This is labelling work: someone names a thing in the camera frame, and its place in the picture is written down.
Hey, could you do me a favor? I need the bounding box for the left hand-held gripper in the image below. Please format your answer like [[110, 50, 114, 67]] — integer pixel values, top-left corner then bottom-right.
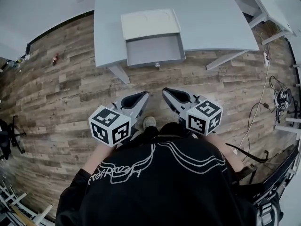
[[88, 90, 150, 148]]

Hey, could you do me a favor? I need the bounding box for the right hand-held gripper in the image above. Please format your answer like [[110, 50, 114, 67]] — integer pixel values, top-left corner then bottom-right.
[[162, 87, 224, 138]]

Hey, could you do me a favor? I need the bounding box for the grey desk drawer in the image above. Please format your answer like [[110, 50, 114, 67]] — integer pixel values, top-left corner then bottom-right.
[[125, 32, 186, 69]]

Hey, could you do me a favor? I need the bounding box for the person's left forearm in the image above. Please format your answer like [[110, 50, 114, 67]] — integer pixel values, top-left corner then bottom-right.
[[83, 144, 118, 177]]

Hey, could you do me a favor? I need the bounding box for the person's right forearm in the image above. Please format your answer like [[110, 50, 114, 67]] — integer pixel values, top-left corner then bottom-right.
[[206, 134, 245, 174]]

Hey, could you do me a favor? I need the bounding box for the white rectangular box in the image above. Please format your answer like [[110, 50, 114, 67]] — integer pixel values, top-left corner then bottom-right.
[[120, 8, 183, 42]]

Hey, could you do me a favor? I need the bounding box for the grey shoe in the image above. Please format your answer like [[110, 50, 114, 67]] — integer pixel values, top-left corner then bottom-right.
[[143, 116, 157, 129]]

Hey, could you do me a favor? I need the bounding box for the large white table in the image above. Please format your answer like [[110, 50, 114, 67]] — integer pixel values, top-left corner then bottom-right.
[[93, 0, 260, 84]]

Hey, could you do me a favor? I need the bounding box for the black printed shirt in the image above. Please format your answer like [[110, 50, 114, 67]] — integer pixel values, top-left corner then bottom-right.
[[55, 122, 259, 226]]

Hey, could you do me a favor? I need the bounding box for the small floor clutter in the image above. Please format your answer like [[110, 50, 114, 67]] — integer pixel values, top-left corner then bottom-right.
[[6, 54, 32, 68]]

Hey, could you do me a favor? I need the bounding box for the black office chair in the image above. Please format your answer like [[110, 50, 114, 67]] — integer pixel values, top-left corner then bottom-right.
[[0, 115, 27, 160]]

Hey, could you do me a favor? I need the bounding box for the pile of white metal bars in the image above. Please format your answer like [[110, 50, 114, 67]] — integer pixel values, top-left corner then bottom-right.
[[0, 179, 54, 226]]

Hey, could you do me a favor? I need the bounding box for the white cable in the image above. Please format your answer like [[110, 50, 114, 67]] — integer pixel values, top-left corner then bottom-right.
[[232, 65, 270, 155]]

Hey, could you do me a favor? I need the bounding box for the tangle of black cables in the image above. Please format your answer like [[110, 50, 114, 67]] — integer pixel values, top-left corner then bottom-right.
[[269, 75, 295, 124]]

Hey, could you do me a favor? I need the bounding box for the white metal frame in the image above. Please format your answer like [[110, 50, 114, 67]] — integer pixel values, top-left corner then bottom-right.
[[274, 117, 301, 140]]

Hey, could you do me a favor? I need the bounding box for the white frame table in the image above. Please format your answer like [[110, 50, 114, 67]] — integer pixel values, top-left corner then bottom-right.
[[229, 0, 301, 45]]

